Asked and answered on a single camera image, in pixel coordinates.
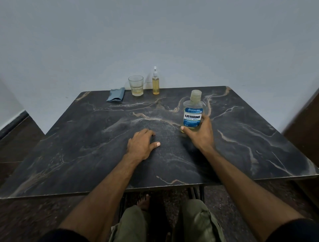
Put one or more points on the person's left hand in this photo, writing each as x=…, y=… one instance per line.
x=139, y=147

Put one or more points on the person's right hand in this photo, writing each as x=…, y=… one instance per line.
x=203, y=138

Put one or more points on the person's right thumb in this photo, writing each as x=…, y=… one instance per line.
x=187, y=130

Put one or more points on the person's left thumb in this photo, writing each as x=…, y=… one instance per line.
x=154, y=146

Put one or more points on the clear mouthwash bottle blue label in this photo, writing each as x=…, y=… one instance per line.
x=193, y=112

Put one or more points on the person's right forearm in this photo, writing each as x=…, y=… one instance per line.
x=246, y=189

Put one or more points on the person's left forearm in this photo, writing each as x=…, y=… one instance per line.
x=99, y=197

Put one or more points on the person's foot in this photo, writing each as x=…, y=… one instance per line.
x=144, y=202

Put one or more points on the small yellow spray bottle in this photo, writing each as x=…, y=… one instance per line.
x=155, y=83

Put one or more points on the clear drinking glass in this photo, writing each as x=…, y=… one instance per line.
x=136, y=85

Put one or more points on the blue folded cloth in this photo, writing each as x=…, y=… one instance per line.
x=116, y=95

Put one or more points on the person's olive green trousers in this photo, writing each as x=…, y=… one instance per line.
x=174, y=222

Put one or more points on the black metal table frame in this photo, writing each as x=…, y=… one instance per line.
x=196, y=193

